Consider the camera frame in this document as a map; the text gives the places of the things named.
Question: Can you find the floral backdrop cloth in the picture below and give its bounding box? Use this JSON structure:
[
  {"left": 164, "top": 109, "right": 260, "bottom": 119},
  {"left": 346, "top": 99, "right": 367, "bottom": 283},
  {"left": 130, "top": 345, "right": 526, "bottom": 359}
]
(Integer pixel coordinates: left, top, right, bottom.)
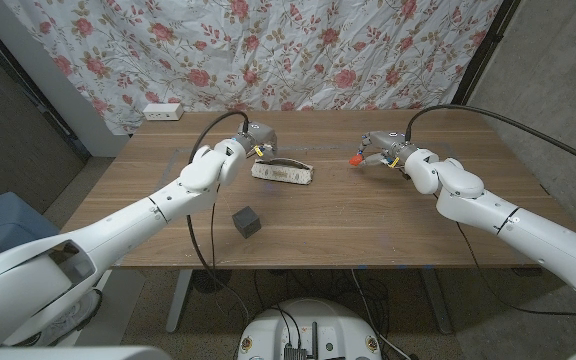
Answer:
[{"left": 2, "top": 0, "right": 504, "bottom": 136}]

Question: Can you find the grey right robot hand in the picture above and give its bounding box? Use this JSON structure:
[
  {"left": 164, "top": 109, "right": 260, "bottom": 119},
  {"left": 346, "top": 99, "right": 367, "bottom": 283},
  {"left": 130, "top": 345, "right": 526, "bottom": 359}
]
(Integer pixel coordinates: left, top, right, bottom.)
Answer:
[{"left": 356, "top": 130, "right": 419, "bottom": 171}]

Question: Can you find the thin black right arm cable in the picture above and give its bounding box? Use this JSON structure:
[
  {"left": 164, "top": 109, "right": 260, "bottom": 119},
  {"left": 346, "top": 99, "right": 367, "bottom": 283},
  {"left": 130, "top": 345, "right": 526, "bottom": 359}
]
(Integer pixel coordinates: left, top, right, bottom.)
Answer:
[{"left": 455, "top": 222, "right": 576, "bottom": 321}]

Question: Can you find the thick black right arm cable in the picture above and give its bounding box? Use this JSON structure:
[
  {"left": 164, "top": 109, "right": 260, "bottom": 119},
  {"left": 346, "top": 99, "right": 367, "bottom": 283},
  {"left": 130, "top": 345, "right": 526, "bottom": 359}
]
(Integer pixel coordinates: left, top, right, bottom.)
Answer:
[{"left": 404, "top": 103, "right": 576, "bottom": 175}]

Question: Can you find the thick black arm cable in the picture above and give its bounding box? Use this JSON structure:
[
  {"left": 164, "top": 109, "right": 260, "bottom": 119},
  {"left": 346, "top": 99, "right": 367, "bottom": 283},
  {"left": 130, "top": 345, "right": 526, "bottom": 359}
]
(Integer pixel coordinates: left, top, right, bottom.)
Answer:
[
  {"left": 185, "top": 110, "right": 252, "bottom": 326},
  {"left": 404, "top": 103, "right": 576, "bottom": 175}
]

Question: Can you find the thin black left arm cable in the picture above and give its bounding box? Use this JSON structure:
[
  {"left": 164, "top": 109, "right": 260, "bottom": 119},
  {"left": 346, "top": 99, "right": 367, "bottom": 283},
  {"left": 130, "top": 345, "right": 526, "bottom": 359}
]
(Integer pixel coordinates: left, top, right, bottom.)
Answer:
[{"left": 209, "top": 199, "right": 218, "bottom": 271}]

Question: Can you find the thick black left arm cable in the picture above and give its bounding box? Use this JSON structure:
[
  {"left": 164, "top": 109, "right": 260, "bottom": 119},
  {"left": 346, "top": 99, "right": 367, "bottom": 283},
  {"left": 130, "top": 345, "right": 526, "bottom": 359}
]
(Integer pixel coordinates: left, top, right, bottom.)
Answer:
[{"left": 185, "top": 110, "right": 252, "bottom": 326}]

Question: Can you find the white power strip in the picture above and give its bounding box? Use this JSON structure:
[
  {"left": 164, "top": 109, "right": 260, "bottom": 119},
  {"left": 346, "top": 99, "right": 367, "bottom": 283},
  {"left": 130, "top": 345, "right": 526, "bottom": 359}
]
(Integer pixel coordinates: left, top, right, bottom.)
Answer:
[{"left": 142, "top": 102, "right": 185, "bottom": 122}]

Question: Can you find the white table leg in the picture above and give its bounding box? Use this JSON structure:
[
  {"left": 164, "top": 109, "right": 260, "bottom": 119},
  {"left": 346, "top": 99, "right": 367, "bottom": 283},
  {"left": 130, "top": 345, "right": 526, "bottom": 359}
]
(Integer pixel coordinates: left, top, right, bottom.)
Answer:
[{"left": 165, "top": 268, "right": 194, "bottom": 335}]

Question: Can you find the black backdrop stand pole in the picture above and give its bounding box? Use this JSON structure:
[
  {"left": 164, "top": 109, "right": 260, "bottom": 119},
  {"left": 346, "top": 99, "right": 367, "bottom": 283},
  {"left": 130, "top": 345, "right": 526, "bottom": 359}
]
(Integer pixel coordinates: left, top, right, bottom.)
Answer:
[{"left": 448, "top": 0, "right": 522, "bottom": 110}]

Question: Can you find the gray block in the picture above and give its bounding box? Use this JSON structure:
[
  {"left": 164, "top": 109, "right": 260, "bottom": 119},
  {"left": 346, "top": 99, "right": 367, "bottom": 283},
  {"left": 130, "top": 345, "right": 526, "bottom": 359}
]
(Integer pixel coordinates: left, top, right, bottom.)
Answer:
[{"left": 231, "top": 205, "right": 263, "bottom": 240}]

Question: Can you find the white floor cable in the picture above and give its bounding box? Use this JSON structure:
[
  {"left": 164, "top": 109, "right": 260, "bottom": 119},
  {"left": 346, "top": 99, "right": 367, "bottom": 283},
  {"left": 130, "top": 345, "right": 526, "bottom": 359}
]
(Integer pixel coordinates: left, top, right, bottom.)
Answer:
[{"left": 350, "top": 268, "right": 412, "bottom": 360}]

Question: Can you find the grey table leg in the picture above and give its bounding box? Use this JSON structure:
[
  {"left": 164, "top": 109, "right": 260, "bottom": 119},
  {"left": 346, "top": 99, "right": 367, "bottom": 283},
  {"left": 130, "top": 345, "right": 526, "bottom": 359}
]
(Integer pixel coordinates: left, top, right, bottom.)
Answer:
[{"left": 420, "top": 267, "right": 454, "bottom": 335}]

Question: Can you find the cream patterned pen bag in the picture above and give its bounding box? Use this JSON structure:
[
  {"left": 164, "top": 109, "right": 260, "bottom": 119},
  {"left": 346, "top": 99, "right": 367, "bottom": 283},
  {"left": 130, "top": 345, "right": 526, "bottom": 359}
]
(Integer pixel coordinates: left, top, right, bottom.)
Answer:
[{"left": 250, "top": 157, "right": 315, "bottom": 186}]

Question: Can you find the black round floor foot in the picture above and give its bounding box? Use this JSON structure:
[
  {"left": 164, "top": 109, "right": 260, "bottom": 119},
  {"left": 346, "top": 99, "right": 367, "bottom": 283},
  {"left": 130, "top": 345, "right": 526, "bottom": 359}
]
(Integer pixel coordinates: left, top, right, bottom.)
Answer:
[{"left": 191, "top": 269, "right": 233, "bottom": 294}]

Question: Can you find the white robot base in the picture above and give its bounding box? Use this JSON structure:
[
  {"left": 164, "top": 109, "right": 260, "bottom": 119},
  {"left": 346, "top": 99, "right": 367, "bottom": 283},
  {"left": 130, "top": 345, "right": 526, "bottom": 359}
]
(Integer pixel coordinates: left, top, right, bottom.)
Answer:
[{"left": 236, "top": 298, "right": 383, "bottom": 360}]

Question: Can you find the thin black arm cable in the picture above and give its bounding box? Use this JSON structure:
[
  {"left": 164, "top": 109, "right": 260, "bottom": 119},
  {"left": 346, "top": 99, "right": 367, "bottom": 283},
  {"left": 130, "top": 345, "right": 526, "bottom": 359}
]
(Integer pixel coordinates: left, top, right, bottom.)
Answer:
[
  {"left": 209, "top": 199, "right": 218, "bottom": 271},
  {"left": 455, "top": 222, "right": 576, "bottom": 321}
]

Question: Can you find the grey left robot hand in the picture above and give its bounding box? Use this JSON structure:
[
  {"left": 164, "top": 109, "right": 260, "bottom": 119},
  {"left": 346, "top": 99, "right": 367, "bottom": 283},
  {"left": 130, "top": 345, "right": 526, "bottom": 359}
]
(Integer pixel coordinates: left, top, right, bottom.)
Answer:
[{"left": 236, "top": 121, "right": 278, "bottom": 161}]

